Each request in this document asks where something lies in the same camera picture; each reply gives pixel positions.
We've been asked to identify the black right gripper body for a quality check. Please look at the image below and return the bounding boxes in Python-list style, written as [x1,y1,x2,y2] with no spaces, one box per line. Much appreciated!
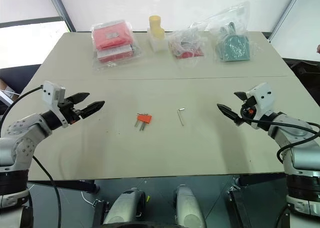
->
[234,95,257,126]

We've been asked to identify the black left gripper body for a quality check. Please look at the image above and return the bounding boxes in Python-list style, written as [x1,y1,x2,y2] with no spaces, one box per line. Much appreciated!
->
[58,99,84,125]

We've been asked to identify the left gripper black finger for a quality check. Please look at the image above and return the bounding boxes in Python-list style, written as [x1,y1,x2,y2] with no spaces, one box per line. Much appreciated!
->
[79,100,106,119]
[65,92,91,105]

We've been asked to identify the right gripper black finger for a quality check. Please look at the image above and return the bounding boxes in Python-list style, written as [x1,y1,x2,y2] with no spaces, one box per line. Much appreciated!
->
[233,91,248,101]
[216,103,243,126]

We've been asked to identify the red plastic block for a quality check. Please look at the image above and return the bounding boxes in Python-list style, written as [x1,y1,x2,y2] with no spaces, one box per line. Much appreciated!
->
[136,114,153,125]

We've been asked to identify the teal felt pieces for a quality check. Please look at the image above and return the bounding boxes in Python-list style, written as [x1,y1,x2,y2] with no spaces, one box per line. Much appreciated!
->
[215,21,252,63]

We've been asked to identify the orange plug part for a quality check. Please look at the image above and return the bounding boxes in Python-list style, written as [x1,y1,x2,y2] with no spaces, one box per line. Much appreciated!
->
[139,113,149,132]

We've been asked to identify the red and white package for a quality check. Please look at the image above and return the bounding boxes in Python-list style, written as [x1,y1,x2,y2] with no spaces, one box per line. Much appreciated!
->
[96,44,134,63]

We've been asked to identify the clear bag with red packs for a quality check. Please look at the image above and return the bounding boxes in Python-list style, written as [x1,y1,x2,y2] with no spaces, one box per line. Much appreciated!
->
[90,19,144,73]

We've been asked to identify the clear bag with teal pieces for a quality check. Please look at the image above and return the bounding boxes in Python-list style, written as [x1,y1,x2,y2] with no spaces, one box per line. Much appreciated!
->
[204,0,261,64]

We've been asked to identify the cardboard box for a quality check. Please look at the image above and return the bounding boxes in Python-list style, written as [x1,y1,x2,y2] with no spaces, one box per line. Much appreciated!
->
[0,78,21,107]

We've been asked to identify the black chair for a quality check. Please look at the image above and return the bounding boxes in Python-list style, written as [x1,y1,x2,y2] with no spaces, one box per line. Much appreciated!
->
[284,57,320,89]

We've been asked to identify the red flat package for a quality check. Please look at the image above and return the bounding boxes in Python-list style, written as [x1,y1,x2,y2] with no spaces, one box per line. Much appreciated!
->
[92,21,134,50]

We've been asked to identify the clear bag with red parts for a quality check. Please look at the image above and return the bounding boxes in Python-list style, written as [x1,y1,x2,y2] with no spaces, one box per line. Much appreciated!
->
[166,21,210,67]

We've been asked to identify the short yellow cylinder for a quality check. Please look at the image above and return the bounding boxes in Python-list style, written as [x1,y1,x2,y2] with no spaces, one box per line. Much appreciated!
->
[152,28,166,40]

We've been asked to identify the grey rounded robot knee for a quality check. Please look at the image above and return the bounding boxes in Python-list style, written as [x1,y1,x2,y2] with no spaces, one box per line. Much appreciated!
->
[103,187,147,226]
[173,184,208,228]

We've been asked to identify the tall yellow cylinder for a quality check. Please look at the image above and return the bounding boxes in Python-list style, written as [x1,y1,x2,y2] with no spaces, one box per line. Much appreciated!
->
[148,15,163,34]

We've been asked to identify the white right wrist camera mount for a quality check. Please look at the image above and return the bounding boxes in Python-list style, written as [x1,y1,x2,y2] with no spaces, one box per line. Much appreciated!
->
[245,82,275,129]

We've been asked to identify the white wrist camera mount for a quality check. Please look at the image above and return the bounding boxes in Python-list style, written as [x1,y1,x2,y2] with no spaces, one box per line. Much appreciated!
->
[245,82,275,129]
[41,81,70,128]

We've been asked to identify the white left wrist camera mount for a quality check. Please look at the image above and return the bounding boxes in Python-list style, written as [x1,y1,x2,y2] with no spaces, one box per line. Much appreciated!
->
[41,81,70,128]

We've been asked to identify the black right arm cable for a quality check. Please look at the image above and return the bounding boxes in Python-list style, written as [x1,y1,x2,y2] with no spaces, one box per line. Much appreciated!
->
[239,106,320,164]

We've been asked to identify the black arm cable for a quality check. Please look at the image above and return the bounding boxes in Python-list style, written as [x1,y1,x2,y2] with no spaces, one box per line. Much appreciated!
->
[239,106,320,164]
[0,86,62,228]

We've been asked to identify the black table frame bar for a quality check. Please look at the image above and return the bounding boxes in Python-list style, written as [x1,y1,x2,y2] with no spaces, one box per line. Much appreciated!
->
[236,172,288,187]
[27,179,100,194]

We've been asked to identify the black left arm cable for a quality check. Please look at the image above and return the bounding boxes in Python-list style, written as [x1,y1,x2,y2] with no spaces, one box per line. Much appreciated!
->
[0,86,62,228]

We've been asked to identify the grey metal frame post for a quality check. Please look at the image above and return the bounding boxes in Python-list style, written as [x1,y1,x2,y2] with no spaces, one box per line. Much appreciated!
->
[45,0,77,33]
[268,0,305,42]

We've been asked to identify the black table leg bracket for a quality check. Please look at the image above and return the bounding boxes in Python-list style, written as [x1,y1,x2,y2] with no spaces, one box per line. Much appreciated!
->
[226,187,254,228]
[92,199,110,228]

